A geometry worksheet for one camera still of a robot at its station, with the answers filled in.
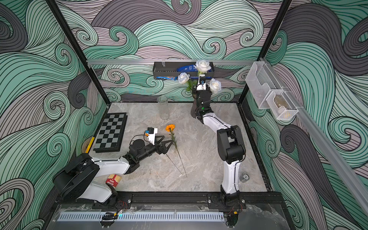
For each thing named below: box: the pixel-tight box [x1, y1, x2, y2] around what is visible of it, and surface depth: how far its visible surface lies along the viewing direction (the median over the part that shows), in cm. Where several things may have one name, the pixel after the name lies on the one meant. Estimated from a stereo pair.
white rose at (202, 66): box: [193, 59, 212, 77], surface depth 77 cm
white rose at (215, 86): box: [209, 78, 222, 93], surface depth 80 cm
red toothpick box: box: [104, 173, 122, 188], surface depth 81 cm
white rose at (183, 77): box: [177, 71, 194, 92], surface depth 85 cm
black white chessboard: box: [92, 112, 128, 153], surface depth 99 cm
